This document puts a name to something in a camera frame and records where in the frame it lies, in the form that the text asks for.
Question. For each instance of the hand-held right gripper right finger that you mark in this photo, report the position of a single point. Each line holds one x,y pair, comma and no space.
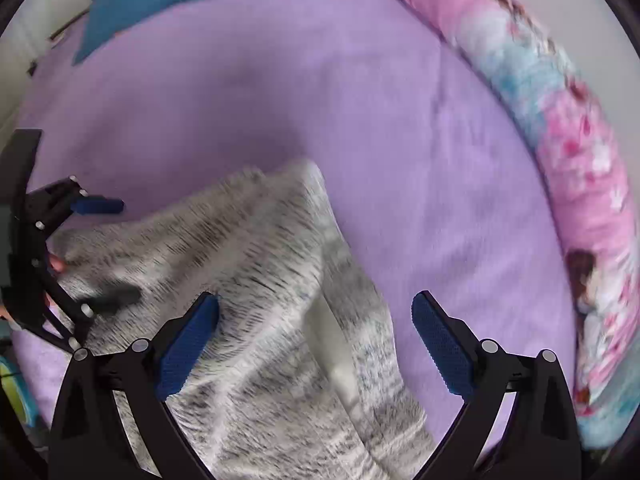
442,347

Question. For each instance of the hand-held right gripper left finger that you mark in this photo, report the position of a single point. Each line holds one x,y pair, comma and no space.
187,345

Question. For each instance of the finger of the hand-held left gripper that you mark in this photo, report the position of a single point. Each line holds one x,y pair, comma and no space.
95,206
112,297

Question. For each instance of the grey speckled hooded sweater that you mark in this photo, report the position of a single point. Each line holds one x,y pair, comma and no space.
250,260

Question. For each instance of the person's left hand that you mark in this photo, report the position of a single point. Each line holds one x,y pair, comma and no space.
58,263

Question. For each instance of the green and yellow object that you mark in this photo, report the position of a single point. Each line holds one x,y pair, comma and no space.
12,390

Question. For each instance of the purple bed sheet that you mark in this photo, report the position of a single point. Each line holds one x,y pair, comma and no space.
400,160

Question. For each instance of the blue pillow with orange print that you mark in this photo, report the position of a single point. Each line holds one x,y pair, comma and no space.
150,5

